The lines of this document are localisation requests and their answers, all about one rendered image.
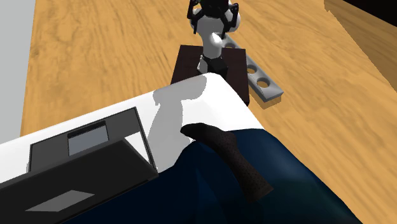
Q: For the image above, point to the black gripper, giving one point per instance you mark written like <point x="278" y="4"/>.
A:
<point x="214" y="3"/>

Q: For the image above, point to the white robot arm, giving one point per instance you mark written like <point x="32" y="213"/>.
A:
<point x="210" y="37"/>

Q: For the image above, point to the dark brown robot stand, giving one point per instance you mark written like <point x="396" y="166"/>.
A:
<point x="186" y="66"/>

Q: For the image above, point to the white bed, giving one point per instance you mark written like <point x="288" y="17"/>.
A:
<point x="214" y="99"/>

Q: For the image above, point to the grey rack with round holes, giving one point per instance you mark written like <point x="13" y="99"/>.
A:
<point x="266" y="88"/>

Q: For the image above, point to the black sock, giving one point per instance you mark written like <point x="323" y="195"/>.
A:
<point x="235" y="155"/>

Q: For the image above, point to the dark blue blanket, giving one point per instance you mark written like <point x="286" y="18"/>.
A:
<point x="198" y="192"/>

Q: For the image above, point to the black laptop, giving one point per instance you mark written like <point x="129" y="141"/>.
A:
<point x="93" y="180"/>

